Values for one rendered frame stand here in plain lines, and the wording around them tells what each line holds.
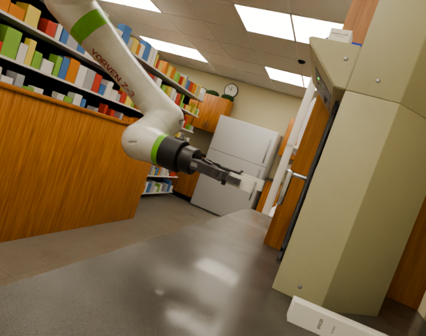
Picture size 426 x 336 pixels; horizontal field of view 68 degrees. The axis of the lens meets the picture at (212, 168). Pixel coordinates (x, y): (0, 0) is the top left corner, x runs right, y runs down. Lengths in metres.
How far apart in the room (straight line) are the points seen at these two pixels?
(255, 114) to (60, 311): 6.25
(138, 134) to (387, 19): 0.64
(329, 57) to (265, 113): 5.77
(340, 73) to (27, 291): 0.70
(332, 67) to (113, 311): 0.64
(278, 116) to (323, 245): 5.81
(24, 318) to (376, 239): 0.68
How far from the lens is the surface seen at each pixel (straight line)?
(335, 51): 0.79
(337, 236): 0.75
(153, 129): 0.90
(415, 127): 0.82
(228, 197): 5.85
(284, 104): 6.52
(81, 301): 0.50
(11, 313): 0.47
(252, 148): 5.77
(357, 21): 1.23
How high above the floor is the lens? 1.20
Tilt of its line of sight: 4 degrees down
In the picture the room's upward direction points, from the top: 19 degrees clockwise
